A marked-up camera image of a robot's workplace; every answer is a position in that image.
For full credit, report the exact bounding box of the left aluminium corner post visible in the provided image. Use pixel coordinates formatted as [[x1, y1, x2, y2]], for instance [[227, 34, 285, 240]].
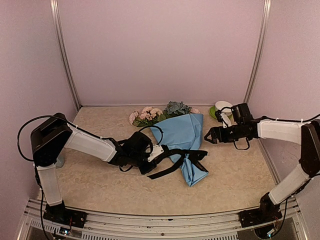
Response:
[[50, 0, 82, 111]]

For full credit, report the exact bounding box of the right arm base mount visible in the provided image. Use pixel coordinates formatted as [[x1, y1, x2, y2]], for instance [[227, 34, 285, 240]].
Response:
[[238, 192, 283, 228]]

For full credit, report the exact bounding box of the green saucer plate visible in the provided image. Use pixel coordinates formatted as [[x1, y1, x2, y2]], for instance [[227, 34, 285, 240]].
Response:
[[209, 105, 220, 121]]

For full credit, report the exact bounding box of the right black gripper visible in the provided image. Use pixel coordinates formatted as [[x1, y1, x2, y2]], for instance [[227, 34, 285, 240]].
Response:
[[204, 122, 244, 144]]

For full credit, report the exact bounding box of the aluminium corner post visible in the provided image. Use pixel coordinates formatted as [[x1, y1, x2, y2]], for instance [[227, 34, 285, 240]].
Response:
[[50, 0, 82, 111], [243, 0, 272, 104]]

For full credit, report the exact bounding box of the white ceramic bowl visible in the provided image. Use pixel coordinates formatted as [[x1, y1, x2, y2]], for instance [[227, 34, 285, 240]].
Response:
[[214, 100, 233, 114]]

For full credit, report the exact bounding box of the blue wrapping paper sheet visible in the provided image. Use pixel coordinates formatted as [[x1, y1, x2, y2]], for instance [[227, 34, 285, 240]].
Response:
[[151, 113, 208, 187]]

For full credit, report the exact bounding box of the small pink rose stem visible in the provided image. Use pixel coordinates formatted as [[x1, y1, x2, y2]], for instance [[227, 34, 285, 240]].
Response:
[[128, 111, 144, 127]]

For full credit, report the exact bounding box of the pink fake rose stem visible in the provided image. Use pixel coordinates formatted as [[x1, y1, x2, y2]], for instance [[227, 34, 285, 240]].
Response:
[[139, 106, 163, 121]]

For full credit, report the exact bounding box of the blue fake hydrangea flower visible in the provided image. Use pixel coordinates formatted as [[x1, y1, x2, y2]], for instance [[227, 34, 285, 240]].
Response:
[[163, 101, 192, 117]]

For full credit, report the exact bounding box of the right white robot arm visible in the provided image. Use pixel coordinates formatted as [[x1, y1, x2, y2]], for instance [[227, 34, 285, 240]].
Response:
[[204, 115, 320, 222]]

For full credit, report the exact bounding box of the right aluminium corner post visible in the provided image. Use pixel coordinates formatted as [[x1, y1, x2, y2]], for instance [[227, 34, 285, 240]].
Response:
[[243, 0, 272, 104]]

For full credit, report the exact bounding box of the black strap ribbon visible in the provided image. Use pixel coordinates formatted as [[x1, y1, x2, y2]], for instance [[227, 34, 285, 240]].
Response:
[[147, 148, 208, 180]]

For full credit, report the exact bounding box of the aluminium front frame rail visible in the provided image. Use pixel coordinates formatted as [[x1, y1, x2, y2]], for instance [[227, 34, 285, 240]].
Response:
[[17, 197, 320, 240]]

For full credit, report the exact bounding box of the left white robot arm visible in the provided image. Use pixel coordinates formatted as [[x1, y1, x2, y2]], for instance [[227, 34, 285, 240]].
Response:
[[30, 112, 164, 223]]

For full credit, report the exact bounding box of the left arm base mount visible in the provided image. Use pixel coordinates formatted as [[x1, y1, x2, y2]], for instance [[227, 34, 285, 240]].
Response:
[[43, 201, 87, 229]]

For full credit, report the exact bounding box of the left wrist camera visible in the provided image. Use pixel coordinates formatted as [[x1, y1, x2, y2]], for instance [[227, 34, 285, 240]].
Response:
[[147, 144, 164, 163]]

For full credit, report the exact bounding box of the blue paper cup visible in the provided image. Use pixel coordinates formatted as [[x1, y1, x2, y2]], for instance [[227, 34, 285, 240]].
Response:
[[55, 154, 65, 169]]

